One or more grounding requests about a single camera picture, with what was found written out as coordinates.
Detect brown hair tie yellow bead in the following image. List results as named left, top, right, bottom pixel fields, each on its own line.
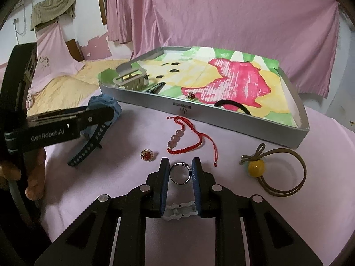
left=240, top=143, right=307, bottom=197

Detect wooden headboard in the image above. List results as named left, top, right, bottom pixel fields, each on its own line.
left=65, top=38, right=85, bottom=62

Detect wooden window frame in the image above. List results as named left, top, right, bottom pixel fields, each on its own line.
left=96, top=0, right=109, bottom=26

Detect silver metal tray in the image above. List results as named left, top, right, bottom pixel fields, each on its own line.
left=98, top=46, right=310, bottom=149

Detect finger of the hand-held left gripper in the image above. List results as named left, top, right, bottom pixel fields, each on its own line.
left=76, top=107, right=116, bottom=135

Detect black white braided bracelet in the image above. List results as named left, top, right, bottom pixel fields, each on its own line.
left=142, top=82, right=166, bottom=94

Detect black hair tie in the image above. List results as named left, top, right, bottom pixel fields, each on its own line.
left=214, top=99, right=252, bottom=116

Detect wall socket with cable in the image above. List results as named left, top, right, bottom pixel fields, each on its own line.
left=12, top=5, right=29, bottom=37

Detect red string bead bracelet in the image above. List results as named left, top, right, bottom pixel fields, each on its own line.
left=166, top=115, right=220, bottom=167

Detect pink embroidered cloth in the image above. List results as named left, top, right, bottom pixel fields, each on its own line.
left=0, top=22, right=87, bottom=78

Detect red stone gold ring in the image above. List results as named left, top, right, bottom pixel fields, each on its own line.
left=140, top=148, right=155, bottom=162

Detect grey cable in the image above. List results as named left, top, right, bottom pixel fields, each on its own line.
left=7, top=180, right=30, bottom=228

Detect blue wristwatch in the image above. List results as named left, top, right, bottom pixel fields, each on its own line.
left=67, top=95, right=123, bottom=167

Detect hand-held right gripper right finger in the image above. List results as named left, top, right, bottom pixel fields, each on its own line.
left=191, top=157, right=323, bottom=266

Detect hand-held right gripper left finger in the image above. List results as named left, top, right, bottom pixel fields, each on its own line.
left=37, top=157, right=170, bottom=266

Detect large pink curtain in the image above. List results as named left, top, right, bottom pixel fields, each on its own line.
left=130, top=0, right=340, bottom=99

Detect yellow blanket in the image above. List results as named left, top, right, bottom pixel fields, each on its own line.
left=26, top=58, right=134, bottom=117

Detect olive green cloth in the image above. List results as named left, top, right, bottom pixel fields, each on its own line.
left=30, top=0, right=77, bottom=31

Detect person's left hand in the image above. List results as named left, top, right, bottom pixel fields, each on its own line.
left=0, top=146, right=46, bottom=200

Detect pink tablecloth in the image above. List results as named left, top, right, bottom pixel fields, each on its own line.
left=25, top=100, right=355, bottom=266

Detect silver ring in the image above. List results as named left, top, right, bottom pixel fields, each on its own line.
left=169, top=162, right=193, bottom=184

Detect floral paper tray liner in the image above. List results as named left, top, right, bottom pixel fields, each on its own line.
left=100, top=47, right=302, bottom=128

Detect white hair clip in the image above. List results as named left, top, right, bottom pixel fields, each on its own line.
left=162, top=201, right=200, bottom=222

